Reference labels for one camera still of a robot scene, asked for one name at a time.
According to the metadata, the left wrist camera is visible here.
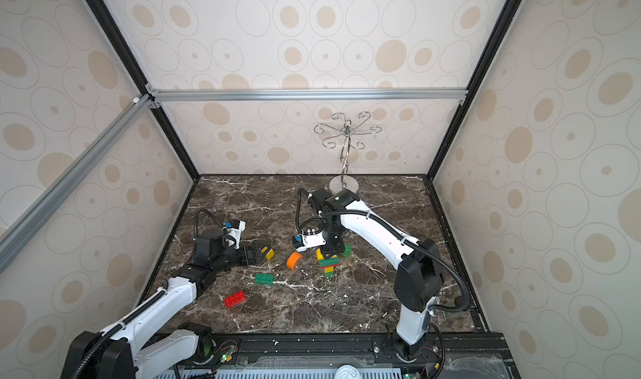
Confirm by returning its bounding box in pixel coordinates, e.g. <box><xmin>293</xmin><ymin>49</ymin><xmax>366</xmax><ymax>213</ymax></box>
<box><xmin>224</xmin><ymin>219</ymin><xmax>245</xmax><ymax>250</ymax></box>

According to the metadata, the left slanted aluminium rail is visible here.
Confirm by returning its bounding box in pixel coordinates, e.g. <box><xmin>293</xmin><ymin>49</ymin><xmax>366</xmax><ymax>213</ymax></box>
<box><xmin>1</xmin><ymin>94</ymin><xmax>151</xmax><ymax>270</ymax></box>

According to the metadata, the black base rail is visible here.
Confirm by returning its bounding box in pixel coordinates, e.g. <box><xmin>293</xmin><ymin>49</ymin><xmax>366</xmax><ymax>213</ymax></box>
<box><xmin>184</xmin><ymin>332</ymin><xmax>522</xmax><ymax>379</ymax></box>

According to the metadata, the green long lego front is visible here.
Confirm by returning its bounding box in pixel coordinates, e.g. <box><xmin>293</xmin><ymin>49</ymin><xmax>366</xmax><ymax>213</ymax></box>
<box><xmin>254</xmin><ymin>273</ymin><xmax>274</xmax><ymax>287</ymax></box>

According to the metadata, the green long lego back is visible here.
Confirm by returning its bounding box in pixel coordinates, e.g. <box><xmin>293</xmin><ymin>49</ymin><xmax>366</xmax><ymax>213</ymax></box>
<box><xmin>319</xmin><ymin>257</ymin><xmax>340</xmax><ymax>267</ymax></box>

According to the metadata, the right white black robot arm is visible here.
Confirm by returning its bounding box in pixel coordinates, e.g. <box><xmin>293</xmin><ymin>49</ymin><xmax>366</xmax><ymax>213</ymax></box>
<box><xmin>292</xmin><ymin>188</ymin><xmax>471</xmax><ymax>350</ymax></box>

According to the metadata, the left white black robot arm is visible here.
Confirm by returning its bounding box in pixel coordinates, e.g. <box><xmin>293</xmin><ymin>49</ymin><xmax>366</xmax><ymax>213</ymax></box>
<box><xmin>61</xmin><ymin>227</ymin><xmax>273</xmax><ymax>378</ymax></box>

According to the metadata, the chrome hook stand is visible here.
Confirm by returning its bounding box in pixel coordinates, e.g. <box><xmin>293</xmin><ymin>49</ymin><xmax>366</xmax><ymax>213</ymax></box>
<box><xmin>313</xmin><ymin>111</ymin><xmax>382</xmax><ymax>195</ymax></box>

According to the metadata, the green long lego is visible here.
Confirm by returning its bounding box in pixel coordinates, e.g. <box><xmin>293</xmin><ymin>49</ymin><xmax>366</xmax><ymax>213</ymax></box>
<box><xmin>319</xmin><ymin>257</ymin><xmax>340</xmax><ymax>267</ymax></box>
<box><xmin>254</xmin><ymin>273</ymin><xmax>274</xmax><ymax>287</ymax></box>

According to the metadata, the orange round lego piece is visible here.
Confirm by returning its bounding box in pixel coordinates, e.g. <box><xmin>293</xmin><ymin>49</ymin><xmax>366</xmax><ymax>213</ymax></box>
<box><xmin>286</xmin><ymin>252</ymin><xmax>303</xmax><ymax>270</ymax></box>

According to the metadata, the horizontal aluminium rail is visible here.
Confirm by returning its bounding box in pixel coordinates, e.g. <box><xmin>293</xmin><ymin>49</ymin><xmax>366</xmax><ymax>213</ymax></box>
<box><xmin>152</xmin><ymin>88</ymin><xmax>467</xmax><ymax>102</ymax></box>

